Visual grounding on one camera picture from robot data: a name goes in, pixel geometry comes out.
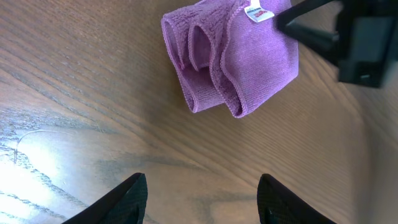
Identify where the purple microfiber cloth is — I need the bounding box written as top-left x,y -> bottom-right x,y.
161,0 -> 299,118

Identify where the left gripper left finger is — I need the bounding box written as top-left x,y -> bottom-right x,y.
63,173 -> 148,224

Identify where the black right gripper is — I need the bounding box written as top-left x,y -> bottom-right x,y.
276,0 -> 397,88

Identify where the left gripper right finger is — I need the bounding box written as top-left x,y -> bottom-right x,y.
257,174 -> 335,224

